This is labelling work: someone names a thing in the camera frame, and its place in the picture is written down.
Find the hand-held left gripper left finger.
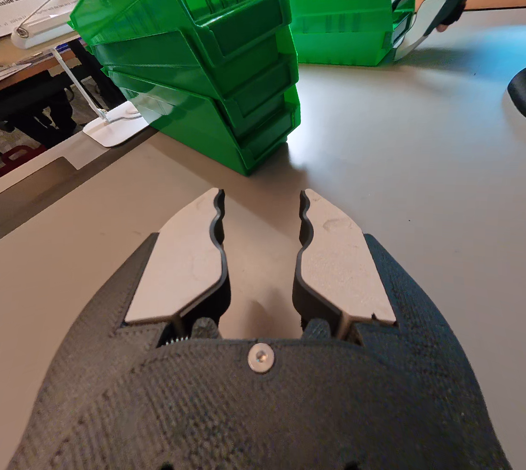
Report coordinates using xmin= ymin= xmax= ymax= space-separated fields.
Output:
xmin=124 ymin=187 xmax=231 ymax=324

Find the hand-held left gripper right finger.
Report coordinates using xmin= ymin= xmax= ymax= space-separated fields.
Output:
xmin=293 ymin=189 xmax=397 ymax=340

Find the red case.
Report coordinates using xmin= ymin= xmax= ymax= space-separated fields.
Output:
xmin=0 ymin=144 xmax=47 ymax=178

